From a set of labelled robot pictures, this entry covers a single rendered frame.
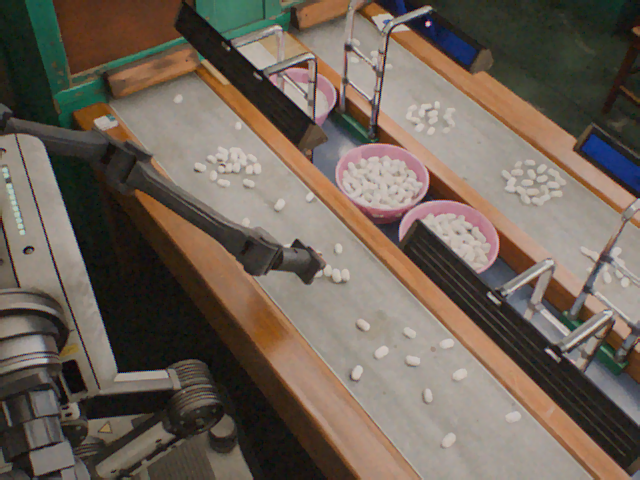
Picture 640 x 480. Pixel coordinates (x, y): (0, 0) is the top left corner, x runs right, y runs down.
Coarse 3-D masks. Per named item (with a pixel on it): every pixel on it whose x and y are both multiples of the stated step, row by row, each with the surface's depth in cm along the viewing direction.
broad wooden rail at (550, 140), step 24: (408, 48) 253; (432, 48) 251; (456, 72) 243; (480, 96) 235; (504, 96) 236; (504, 120) 229; (528, 120) 229; (552, 144) 222; (576, 168) 215; (600, 192) 210; (624, 192) 210
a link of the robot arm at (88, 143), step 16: (0, 112) 133; (0, 128) 137; (16, 128) 139; (32, 128) 144; (48, 128) 150; (64, 128) 157; (96, 128) 167; (48, 144) 149; (64, 144) 153; (80, 144) 157; (96, 144) 162; (112, 144) 169; (96, 160) 164; (112, 160) 165; (128, 160) 164; (112, 176) 165
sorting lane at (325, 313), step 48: (144, 96) 230; (192, 96) 231; (144, 144) 216; (192, 144) 217; (240, 144) 218; (192, 192) 204; (240, 192) 205; (288, 192) 206; (288, 240) 194; (336, 240) 195; (288, 288) 184; (336, 288) 185; (384, 288) 186; (336, 336) 176; (384, 336) 176; (432, 336) 177; (384, 384) 168; (432, 384) 168; (480, 384) 169; (384, 432) 160; (432, 432) 161; (480, 432) 161; (528, 432) 162
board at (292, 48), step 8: (264, 40) 247; (272, 40) 247; (288, 40) 247; (272, 48) 244; (288, 48) 244; (296, 48) 245; (304, 48) 245; (288, 56) 242; (208, 64) 236; (216, 72) 234; (224, 80) 231
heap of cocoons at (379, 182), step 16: (368, 160) 217; (384, 160) 217; (352, 176) 212; (368, 176) 212; (384, 176) 213; (400, 176) 213; (416, 176) 213; (352, 192) 209; (368, 192) 208; (384, 192) 208; (400, 192) 208; (416, 192) 209
